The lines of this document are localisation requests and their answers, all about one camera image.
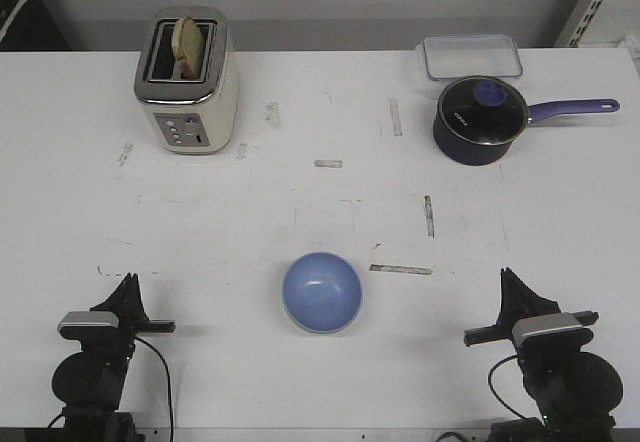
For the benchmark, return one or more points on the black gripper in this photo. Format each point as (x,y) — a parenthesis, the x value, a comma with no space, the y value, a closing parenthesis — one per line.
(126,324)
(519,301)

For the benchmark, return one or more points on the blue bowl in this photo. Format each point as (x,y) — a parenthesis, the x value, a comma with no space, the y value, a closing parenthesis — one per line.
(321,284)

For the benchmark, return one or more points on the green bowl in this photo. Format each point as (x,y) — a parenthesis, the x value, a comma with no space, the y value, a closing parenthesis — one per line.
(323,325)

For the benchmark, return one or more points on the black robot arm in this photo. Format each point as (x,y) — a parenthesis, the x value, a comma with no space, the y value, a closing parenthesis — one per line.
(91,381)
(575,391)

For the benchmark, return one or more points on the dark blue saucepan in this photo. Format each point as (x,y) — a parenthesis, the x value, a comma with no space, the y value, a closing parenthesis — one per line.
(474,154)

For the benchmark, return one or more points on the glass pot lid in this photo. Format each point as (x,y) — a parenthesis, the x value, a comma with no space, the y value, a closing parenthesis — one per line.
(483,110)

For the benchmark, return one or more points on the cream and chrome toaster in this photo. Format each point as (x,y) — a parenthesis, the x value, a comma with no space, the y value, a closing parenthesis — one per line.
(189,116)

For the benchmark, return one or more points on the clear plastic food container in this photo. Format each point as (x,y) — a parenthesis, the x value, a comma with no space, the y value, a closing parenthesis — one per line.
(448,57)

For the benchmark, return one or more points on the slice of toast bread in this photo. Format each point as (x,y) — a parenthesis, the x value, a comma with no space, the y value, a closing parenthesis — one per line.
(188,45)

